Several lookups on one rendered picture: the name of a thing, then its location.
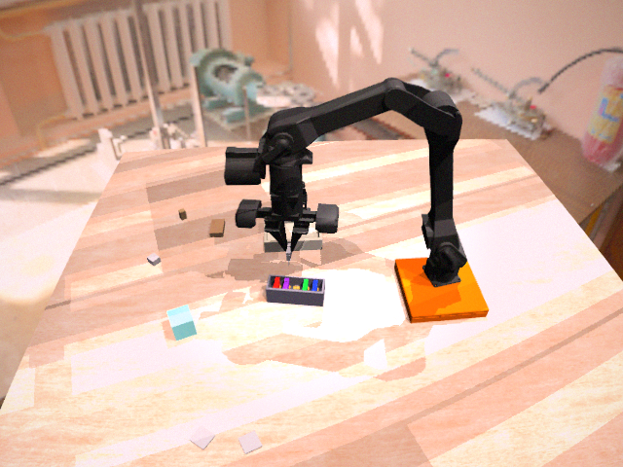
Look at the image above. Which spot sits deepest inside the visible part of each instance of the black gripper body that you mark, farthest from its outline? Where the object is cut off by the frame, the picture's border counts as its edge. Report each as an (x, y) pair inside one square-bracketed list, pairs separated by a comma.
[(288, 206)]

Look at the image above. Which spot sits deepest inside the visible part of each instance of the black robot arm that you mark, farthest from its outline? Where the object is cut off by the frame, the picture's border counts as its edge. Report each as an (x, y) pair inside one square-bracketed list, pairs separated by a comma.
[(284, 149)]

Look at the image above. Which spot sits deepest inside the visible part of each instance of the teal block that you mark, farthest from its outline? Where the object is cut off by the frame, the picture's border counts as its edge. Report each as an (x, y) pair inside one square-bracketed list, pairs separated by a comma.
[(181, 322)]

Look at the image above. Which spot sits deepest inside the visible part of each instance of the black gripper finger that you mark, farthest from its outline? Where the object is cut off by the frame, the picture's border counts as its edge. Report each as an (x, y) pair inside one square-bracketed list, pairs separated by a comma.
[(279, 234), (296, 234)]

